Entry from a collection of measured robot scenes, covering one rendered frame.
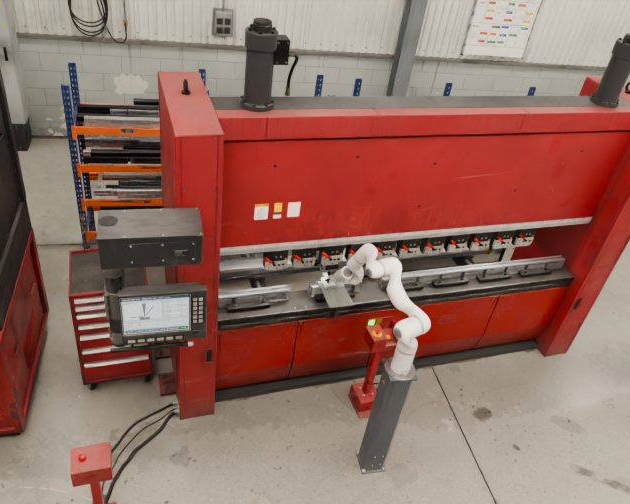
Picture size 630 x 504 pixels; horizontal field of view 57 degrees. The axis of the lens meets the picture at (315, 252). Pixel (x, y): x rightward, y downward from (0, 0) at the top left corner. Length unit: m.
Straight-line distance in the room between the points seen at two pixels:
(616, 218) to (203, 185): 3.14
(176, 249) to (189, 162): 0.47
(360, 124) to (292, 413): 2.28
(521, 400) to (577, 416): 0.46
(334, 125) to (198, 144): 0.83
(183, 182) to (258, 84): 0.67
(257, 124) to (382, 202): 1.07
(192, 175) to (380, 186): 1.28
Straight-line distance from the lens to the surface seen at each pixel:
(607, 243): 5.08
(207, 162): 3.14
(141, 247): 2.95
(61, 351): 5.13
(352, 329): 4.44
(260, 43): 3.22
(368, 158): 3.67
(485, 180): 4.22
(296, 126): 3.38
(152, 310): 3.19
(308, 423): 4.59
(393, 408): 3.88
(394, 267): 3.49
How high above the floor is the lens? 3.66
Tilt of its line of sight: 37 degrees down
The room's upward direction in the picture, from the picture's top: 9 degrees clockwise
